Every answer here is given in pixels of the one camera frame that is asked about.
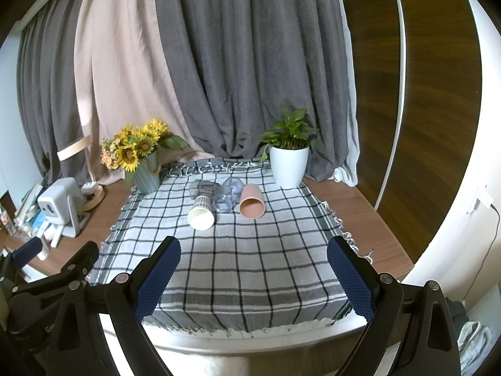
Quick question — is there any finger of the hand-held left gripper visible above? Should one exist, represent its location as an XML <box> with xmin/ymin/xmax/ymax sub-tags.
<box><xmin>12</xmin><ymin>241</ymin><xmax>100</xmax><ymax>306</ymax></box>
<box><xmin>0</xmin><ymin>237</ymin><xmax>44</xmax><ymax>283</ymax></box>

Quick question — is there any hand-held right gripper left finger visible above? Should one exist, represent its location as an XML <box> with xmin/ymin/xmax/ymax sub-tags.
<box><xmin>49</xmin><ymin>236</ymin><xmax>183</xmax><ymax>376</ymax></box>

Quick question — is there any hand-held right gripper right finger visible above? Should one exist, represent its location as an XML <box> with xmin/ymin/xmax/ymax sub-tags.
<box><xmin>327</xmin><ymin>236</ymin><xmax>462</xmax><ymax>376</ymax></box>

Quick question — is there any white ribbed cup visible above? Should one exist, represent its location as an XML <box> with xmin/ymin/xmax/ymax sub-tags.
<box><xmin>188</xmin><ymin>195</ymin><xmax>215</xmax><ymax>230</ymax></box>

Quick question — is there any clear grey cup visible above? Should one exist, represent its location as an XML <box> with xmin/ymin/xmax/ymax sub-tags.
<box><xmin>189</xmin><ymin>179</ymin><xmax>220</xmax><ymax>200</ymax></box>

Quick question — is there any clear blue cup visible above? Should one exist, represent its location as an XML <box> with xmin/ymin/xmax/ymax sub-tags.
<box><xmin>213</xmin><ymin>177</ymin><xmax>244</xmax><ymax>214</ymax></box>

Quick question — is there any pink cup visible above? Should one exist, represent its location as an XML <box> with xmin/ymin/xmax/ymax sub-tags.
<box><xmin>239</xmin><ymin>184</ymin><xmax>266</xmax><ymax>219</ymax></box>

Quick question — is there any white boxy desk device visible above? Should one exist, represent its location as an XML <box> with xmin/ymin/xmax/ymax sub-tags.
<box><xmin>37</xmin><ymin>177</ymin><xmax>85</xmax><ymax>238</ymax></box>

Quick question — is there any round wooden tray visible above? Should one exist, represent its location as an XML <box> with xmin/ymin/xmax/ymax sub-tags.
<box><xmin>80</xmin><ymin>184</ymin><xmax>106</xmax><ymax>211</ymax></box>

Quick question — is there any black white checked tablecloth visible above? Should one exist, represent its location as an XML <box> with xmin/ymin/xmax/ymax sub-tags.
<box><xmin>87</xmin><ymin>157</ymin><xmax>374</xmax><ymax>339</ymax></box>

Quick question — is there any teal ribbed vase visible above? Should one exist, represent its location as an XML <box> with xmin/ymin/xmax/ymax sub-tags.
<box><xmin>124</xmin><ymin>149</ymin><xmax>162</xmax><ymax>194</ymax></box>

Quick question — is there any dark grey cloth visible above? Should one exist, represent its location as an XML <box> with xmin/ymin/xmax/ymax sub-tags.
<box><xmin>445</xmin><ymin>299</ymin><xmax>469</xmax><ymax>324</ymax></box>

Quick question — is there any beige curtain tieback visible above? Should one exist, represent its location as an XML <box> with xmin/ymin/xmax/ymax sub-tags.
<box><xmin>58</xmin><ymin>135</ymin><xmax>93</xmax><ymax>161</ymax></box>

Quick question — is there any white sheer curtain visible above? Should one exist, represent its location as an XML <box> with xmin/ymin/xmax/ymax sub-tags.
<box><xmin>333</xmin><ymin>0</ymin><xmax>361</xmax><ymax>187</ymax></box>

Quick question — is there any sunflower bouquet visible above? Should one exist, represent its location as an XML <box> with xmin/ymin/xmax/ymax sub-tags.
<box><xmin>101</xmin><ymin>118</ymin><xmax>189</xmax><ymax>173</ymax></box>

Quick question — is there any white plant pot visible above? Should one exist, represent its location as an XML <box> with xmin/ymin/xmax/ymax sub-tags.
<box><xmin>269</xmin><ymin>145</ymin><xmax>310</xmax><ymax>189</ymax></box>

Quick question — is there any light grey cloth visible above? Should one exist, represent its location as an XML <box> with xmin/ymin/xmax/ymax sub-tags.
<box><xmin>457</xmin><ymin>320</ymin><xmax>494</xmax><ymax>376</ymax></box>

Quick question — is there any green leafy plant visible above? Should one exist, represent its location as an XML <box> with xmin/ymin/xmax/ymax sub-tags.
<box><xmin>258</xmin><ymin>107</ymin><xmax>323</xmax><ymax>164</ymax></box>

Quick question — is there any narrow dark grey curtain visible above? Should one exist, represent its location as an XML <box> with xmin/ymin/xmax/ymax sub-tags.
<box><xmin>16</xmin><ymin>0</ymin><xmax>95</xmax><ymax>188</ymax></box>

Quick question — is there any beige curtain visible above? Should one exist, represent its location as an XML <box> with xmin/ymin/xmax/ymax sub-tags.
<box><xmin>74</xmin><ymin>0</ymin><xmax>206</xmax><ymax>186</ymax></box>

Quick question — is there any dark wooden wardrobe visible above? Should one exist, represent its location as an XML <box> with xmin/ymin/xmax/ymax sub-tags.
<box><xmin>333</xmin><ymin>0</ymin><xmax>483</xmax><ymax>210</ymax></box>

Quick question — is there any wide dark grey curtain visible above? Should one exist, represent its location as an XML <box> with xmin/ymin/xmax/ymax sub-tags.
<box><xmin>152</xmin><ymin>0</ymin><xmax>359</xmax><ymax>185</ymax></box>

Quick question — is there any thin dark cable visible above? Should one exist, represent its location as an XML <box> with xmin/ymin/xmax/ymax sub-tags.
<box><xmin>450</xmin><ymin>203</ymin><xmax>501</xmax><ymax>302</ymax></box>

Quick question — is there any white wall charger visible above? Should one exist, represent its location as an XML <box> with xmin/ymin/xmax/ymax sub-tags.
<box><xmin>467</xmin><ymin>186</ymin><xmax>494</xmax><ymax>214</ymax></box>

